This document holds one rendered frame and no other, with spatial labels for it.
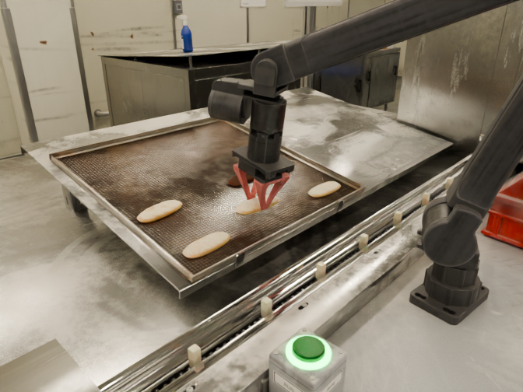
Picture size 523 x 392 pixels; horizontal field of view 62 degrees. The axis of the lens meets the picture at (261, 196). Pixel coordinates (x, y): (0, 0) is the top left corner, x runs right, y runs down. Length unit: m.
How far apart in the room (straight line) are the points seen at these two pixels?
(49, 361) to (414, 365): 0.47
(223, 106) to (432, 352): 0.49
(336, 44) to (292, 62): 0.07
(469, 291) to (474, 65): 0.83
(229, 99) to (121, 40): 3.98
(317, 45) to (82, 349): 0.56
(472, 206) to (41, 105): 3.70
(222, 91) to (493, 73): 0.91
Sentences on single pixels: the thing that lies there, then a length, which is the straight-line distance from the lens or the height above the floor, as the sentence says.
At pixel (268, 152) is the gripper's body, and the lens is 0.73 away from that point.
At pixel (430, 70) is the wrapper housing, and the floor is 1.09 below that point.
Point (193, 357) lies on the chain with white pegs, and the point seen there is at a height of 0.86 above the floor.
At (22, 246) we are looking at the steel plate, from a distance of 1.04.
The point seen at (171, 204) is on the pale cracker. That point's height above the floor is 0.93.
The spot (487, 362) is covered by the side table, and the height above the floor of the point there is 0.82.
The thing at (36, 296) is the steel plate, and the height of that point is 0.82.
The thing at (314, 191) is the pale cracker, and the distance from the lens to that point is 0.96.
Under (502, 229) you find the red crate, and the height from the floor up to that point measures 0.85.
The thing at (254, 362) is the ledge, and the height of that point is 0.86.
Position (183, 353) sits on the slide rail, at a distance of 0.64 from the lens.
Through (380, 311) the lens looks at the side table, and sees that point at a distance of 0.77.
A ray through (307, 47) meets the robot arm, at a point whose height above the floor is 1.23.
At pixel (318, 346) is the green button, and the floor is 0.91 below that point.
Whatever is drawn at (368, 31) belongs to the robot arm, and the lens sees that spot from 0.66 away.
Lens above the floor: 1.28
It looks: 24 degrees down
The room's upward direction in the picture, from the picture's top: straight up
